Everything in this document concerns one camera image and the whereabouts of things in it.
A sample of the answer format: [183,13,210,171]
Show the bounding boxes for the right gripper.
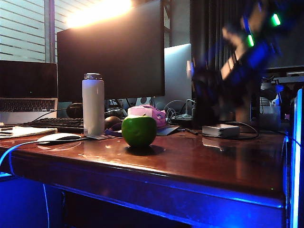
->
[191,66,251,128]

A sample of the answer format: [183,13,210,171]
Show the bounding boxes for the green apple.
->
[121,116,157,148]

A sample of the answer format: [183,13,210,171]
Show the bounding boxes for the white thermos bottle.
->
[82,73,105,136]

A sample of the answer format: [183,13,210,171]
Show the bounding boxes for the white charger plug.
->
[186,99,196,117]

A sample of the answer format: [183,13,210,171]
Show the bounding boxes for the white power adapter brick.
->
[202,123,240,139]

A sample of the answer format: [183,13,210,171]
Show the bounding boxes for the black power strip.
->
[171,114,194,127]

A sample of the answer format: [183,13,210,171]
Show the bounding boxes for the grey flat card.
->
[156,125,180,136]

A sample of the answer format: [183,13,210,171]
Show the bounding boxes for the silver display back panel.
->
[163,43,192,103]

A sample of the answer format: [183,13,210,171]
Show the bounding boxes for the pink plush toy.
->
[127,104,167,130]

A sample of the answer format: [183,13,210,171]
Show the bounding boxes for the clear plastic container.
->
[259,105,281,132]

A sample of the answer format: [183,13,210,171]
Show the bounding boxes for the dark pleated curtain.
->
[190,0,247,72]

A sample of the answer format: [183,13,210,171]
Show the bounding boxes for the dark brown round object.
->
[104,116,123,131]

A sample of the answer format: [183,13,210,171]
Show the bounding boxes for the blue lit vertical panel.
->
[289,88,304,228]

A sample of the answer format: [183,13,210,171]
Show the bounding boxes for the large black monitor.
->
[57,0,166,103]

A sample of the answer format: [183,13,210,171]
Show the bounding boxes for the small silver flat coaster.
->
[85,134,106,141]

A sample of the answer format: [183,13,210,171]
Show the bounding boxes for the dark round speaker ball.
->
[66,103,84,119]

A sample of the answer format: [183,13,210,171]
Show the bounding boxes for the black keyboard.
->
[20,117,85,134]

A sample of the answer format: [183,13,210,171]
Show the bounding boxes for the white computer mouse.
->
[37,133,83,145]

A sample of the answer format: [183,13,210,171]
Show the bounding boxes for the white paper notebook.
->
[0,125,58,140]

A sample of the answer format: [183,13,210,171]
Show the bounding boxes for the open silver laptop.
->
[0,60,59,125]

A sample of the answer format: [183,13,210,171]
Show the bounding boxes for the white window blinds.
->
[0,0,46,63]

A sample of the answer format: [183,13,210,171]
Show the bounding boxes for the white coiled cable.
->
[163,99,190,118]

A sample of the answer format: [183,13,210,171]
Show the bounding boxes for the black adapter cable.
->
[219,121,260,141]

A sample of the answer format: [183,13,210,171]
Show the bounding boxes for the purple strap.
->
[105,123,124,138]

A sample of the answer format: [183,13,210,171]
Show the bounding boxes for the white mouse cable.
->
[0,140,40,167]

